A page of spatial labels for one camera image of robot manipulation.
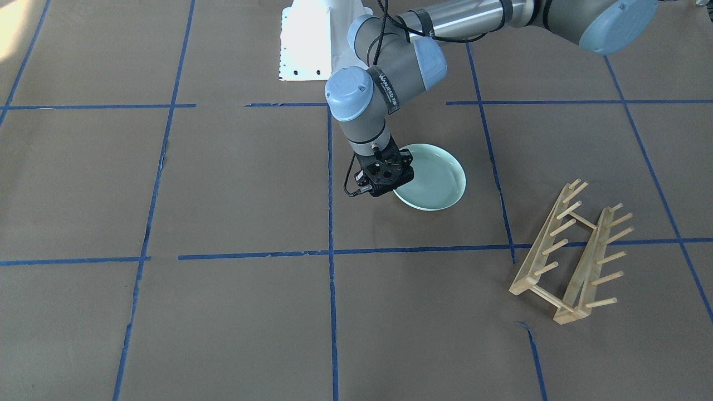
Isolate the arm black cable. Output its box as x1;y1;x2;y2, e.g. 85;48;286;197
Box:
343;0;491;197

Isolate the light green round plate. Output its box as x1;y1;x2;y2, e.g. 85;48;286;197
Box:
394;144;466;212

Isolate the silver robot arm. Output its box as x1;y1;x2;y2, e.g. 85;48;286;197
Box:
324;1;658;197

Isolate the wooden plate drying rack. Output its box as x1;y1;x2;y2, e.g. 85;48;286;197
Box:
509;179;634;325

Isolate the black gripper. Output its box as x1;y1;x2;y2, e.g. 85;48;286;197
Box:
355;146;415;197

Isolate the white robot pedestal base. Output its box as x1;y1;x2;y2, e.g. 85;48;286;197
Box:
279;1;373;81

